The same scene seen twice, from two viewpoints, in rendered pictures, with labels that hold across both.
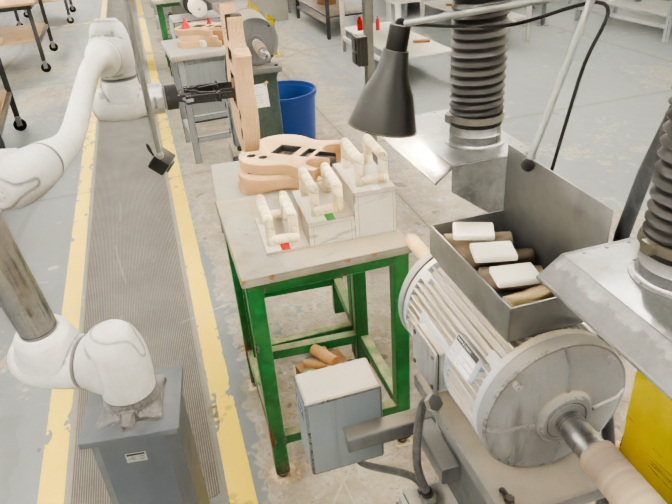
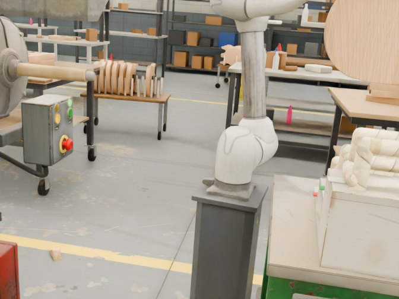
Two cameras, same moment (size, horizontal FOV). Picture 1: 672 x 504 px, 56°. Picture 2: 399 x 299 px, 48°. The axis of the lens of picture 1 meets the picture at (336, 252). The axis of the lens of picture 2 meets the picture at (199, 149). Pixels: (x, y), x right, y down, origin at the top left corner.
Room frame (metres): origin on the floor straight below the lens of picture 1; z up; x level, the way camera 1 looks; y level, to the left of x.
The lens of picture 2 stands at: (2.00, -1.09, 1.42)
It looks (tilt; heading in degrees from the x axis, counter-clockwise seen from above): 17 degrees down; 114
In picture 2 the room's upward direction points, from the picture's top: 4 degrees clockwise
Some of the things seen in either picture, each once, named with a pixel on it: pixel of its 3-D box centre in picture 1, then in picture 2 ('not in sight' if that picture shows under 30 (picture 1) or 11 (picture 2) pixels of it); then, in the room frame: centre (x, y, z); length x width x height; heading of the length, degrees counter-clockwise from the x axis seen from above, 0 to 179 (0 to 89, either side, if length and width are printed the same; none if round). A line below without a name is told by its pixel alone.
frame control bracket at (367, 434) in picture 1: (389, 428); (14, 132); (0.92, -0.08, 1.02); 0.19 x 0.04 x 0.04; 105
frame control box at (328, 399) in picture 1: (362, 445); (25, 137); (0.91, -0.02, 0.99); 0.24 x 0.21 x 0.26; 15
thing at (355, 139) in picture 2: (359, 172); (357, 156); (1.93, -0.10, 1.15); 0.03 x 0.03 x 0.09
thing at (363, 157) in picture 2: (382, 168); (361, 167); (1.95, -0.18, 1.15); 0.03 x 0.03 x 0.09
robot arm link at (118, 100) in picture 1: (117, 99); not in sight; (1.86, 0.61, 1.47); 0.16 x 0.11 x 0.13; 103
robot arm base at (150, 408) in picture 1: (130, 399); (227, 183); (1.39, 0.63, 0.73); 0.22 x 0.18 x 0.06; 7
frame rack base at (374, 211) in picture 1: (363, 196); (389, 225); (2.02, -0.11, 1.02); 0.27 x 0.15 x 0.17; 14
